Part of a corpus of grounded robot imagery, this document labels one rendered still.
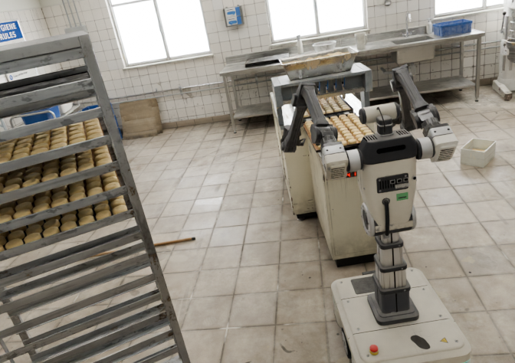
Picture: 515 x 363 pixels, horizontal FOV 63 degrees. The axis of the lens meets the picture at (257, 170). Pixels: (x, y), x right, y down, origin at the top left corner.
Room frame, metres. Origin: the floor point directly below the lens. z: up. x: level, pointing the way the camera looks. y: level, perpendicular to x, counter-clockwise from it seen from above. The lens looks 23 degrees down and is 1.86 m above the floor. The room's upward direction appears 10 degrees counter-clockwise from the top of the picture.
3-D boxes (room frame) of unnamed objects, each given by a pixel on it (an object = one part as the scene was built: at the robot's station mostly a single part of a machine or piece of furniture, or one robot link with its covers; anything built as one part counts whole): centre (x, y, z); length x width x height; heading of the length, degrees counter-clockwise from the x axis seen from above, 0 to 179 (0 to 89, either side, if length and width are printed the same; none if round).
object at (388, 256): (1.67, -0.55, 0.49); 0.11 x 0.11 x 0.40; 89
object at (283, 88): (3.23, -0.59, 1.01); 0.72 x 0.33 x 0.34; 88
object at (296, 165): (3.70, -0.61, 0.42); 1.28 x 0.72 x 0.84; 178
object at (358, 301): (1.68, -0.55, 0.24); 0.68 x 0.53 x 0.41; 179
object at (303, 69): (3.23, -0.59, 1.25); 0.56 x 0.29 x 0.14; 88
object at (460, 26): (5.67, -2.86, 0.95); 0.40 x 0.30 x 0.14; 84
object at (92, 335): (1.59, 0.85, 0.51); 0.64 x 0.03 x 0.03; 109
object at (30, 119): (5.18, 2.47, 0.88); 0.40 x 0.30 x 0.16; 85
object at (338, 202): (2.72, -0.58, 0.45); 0.70 x 0.34 x 0.90; 178
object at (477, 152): (3.64, -2.10, 0.08); 0.30 x 0.22 x 0.16; 131
